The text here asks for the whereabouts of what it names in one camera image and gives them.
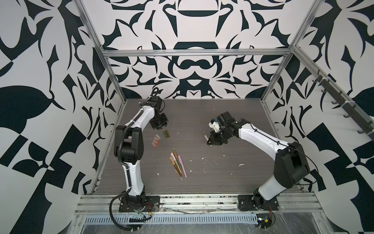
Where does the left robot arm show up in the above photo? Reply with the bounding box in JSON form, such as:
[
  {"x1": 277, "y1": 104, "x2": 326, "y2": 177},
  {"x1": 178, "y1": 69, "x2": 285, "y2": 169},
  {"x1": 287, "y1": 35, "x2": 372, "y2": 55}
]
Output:
[{"x1": 114, "y1": 96, "x2": 168, "y2": 205}]

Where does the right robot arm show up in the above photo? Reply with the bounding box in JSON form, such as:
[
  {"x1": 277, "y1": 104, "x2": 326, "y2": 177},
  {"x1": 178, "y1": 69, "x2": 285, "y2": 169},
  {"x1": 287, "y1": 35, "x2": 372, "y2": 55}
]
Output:
[{"x1": 207, "y1": 112, "x2": 310, "y2": 211}]

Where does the pale pink cap tan pen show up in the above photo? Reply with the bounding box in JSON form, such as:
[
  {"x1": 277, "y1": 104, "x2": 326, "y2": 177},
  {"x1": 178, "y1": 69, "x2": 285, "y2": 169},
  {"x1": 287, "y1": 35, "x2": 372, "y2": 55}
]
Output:
[{"x1": 170, "y1": 153, "x2": 182, "y2": 176}]

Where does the gold cap green pen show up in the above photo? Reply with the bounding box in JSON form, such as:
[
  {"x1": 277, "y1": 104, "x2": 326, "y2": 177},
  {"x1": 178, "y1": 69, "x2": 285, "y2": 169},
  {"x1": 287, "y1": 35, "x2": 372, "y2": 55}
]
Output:
[{"x1": 172, "y1": 149, "x2": 183, "y2": 173}]

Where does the tan cap brown pen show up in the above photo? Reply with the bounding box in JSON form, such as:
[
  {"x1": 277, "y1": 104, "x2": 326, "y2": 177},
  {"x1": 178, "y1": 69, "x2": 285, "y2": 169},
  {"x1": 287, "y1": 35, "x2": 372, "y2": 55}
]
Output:
[{"x1": 169, "y1": 157, "x2": 182, "y2": 178}]

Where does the small circuit board right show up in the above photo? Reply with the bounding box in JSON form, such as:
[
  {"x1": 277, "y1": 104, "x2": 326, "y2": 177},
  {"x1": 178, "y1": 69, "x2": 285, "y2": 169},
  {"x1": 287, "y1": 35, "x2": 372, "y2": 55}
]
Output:
[{"x1": 257, "y1": 212, "x2": 276, "y2": 229}]

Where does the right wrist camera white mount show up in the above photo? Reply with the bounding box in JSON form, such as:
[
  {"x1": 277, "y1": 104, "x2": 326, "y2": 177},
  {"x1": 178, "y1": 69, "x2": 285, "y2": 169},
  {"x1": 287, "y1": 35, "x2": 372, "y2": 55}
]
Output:
[{"x1": 208, "y1": 119, "x2": 221, "y2": 133}]

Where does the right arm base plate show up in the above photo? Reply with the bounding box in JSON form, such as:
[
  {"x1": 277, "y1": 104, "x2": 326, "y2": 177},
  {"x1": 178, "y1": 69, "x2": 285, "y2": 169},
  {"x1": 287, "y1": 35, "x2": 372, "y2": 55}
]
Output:
[{"x1": 238, "y1": 195, "x2": 279, "y2": 211}]

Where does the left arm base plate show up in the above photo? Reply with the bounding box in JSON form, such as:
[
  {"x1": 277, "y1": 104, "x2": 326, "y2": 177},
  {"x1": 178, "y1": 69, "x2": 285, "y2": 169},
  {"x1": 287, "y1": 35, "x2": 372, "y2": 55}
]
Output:
[{"x1": 119, "y1": 196, "x2": 160, "y2": 213}]

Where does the aluminium front rail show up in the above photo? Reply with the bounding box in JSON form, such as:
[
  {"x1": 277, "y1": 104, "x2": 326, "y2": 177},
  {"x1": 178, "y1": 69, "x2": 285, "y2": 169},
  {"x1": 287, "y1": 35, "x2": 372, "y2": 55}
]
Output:
[{"x1": 74, "y1": 192, "x2": 323, "y2": 215}]

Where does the white slotted cable duct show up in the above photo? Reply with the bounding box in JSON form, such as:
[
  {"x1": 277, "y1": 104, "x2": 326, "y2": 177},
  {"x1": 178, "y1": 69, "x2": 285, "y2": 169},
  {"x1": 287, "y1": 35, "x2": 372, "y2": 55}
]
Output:
[{"x1": 83, "y1": 213, "x2": 259, "y2": 225}]

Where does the wall hook rail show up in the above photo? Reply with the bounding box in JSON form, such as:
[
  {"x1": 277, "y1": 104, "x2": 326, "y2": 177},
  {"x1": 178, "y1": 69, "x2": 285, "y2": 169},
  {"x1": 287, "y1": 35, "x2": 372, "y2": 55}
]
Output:
[{"x1": 312, "y1": 69, "x2": 374, "y2": 135}]

